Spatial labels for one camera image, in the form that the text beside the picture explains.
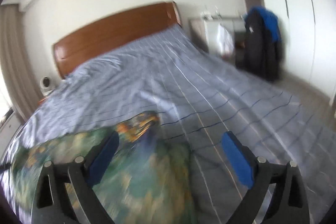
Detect grey side desk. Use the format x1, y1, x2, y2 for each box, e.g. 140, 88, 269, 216
189, 16, 245, 58

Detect green patterned jacket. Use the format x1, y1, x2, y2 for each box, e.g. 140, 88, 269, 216
1, 111, 197, 223

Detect white plastic bag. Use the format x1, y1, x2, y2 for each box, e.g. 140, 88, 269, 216
217, 23, 235, 56

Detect small white fan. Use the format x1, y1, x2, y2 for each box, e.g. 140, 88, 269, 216
39, 76, 56, 96

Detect beige curtain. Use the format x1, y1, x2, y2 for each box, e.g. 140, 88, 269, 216
1, 5, 42, 122

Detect black and blue hanging clothes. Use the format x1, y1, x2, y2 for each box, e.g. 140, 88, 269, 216
243, 6, 283, 82

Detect blue checked bed sheet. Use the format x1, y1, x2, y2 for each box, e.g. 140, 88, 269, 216
5, 26, 335, 223

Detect white wardrobe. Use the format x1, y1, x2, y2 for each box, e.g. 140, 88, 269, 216
264, 0, 335, 103

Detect brown wooden headboard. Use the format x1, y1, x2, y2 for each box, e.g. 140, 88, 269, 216
53, 1, 182, 79

